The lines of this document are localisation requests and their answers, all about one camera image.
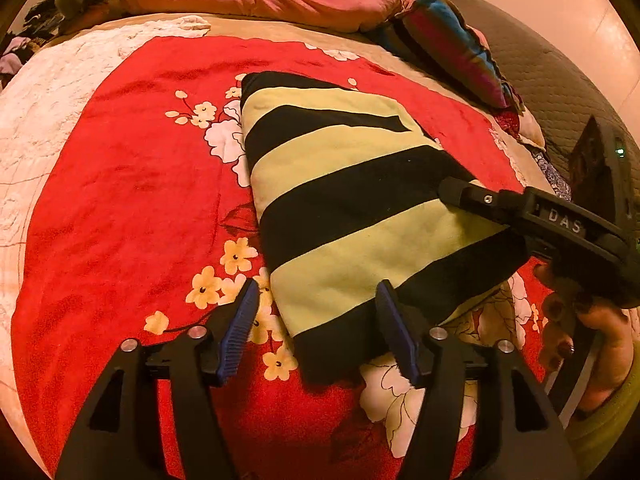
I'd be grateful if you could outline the red floral blanket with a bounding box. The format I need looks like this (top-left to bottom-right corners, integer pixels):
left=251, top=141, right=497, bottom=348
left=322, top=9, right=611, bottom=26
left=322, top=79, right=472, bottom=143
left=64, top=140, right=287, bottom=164
left=10, top=35, right=556, bottom=480

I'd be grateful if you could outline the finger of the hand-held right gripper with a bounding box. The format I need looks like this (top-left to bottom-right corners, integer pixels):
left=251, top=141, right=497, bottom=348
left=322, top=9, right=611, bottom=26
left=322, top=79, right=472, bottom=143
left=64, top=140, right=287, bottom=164
left=437, top=176, right=526, bottom=233

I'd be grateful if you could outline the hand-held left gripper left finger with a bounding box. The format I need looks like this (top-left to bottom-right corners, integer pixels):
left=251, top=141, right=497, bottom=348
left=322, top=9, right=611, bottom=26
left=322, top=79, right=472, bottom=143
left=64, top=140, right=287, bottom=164
left=55, top=277, right=261, bottom=480

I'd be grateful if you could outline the multicoloured striped pillow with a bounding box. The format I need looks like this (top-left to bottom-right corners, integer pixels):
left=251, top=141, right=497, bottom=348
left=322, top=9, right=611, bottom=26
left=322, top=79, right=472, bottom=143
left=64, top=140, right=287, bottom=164
left=370, top=0, right=526, bottom=111

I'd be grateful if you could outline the pile of mixed clothes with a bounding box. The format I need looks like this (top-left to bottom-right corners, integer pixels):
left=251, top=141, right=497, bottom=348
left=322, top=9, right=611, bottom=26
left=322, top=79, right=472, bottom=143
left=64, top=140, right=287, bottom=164
left=0, top=0, right=66, bottom=91

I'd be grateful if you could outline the grey quilted headboard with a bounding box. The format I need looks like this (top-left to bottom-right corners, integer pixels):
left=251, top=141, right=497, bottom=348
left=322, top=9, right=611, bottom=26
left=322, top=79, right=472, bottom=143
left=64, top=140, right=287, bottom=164
left=432, top=0, right=631, bottom=196

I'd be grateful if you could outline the green black striped frog sweater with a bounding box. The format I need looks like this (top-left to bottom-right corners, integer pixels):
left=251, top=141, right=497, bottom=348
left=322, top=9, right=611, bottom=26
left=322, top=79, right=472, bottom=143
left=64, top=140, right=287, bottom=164
left=240, top=71, right=531, bottom=386

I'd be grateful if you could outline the person's right hand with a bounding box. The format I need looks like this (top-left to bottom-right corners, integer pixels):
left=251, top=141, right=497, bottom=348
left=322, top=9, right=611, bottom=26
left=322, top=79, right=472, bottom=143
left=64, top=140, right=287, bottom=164
left=532, top=260, right=636, bottom=411

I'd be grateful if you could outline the person's right forearm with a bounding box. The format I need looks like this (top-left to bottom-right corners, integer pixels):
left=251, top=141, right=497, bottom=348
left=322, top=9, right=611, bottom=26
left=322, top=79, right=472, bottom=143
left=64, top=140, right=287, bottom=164
left=565, top=360, right=640, bottom=478

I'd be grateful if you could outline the blue patterned cloth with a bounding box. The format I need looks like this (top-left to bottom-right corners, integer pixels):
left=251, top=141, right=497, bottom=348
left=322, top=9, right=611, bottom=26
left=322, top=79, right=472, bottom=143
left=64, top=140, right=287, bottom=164
left=532, top=152, right=571, bottom=201

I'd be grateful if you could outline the peach fleece bear blanket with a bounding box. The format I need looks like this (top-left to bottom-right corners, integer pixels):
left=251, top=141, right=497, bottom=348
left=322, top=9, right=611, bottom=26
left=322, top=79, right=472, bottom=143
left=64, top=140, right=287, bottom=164
left=0, top=15, right=211, bottom=476

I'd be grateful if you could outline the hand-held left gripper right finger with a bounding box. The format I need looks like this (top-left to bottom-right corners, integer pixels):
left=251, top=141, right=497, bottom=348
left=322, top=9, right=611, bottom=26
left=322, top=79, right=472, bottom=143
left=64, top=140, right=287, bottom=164
left=375, top=280, right=581, bottom=480

